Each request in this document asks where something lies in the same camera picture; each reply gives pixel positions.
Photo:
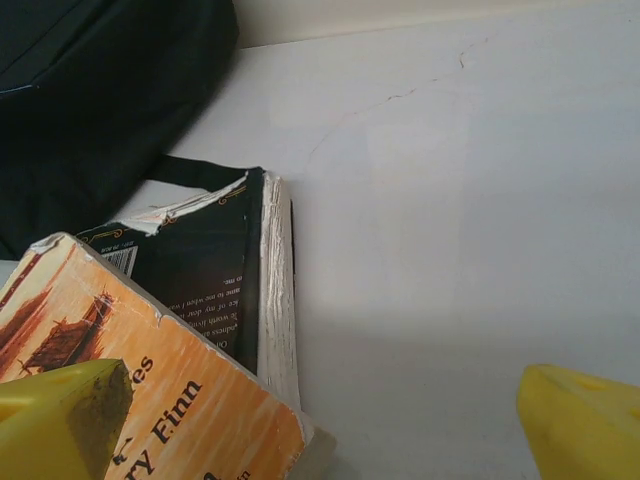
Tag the black fabric backpack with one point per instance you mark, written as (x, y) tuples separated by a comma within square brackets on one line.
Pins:
[(90, 100)]

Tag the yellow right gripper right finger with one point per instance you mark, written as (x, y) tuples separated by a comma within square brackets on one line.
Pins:
[(590, 430)]

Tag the orange Huckleberry Finn paperback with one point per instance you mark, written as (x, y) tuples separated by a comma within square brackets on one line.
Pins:
[(200, 390)]

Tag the black paperback with torn cover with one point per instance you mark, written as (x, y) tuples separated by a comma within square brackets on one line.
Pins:
[(210, 260)]

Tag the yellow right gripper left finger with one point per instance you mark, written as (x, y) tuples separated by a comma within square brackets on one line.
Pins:
[(45, 430)]

